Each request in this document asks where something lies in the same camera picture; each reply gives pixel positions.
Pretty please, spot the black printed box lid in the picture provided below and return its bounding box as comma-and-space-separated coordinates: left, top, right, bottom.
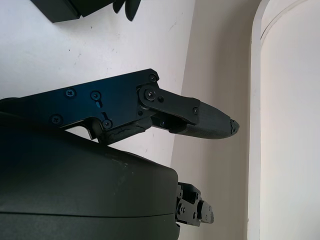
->
29, 0, 116, 25

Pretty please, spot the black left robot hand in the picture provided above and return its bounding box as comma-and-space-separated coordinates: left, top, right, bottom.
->
112, 0, 142, 22

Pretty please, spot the white rounded column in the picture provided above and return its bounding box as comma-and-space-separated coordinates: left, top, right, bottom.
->
248, 0, 320, 240

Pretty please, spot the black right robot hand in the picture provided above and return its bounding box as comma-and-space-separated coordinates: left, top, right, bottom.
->
0, 68, 240, 240

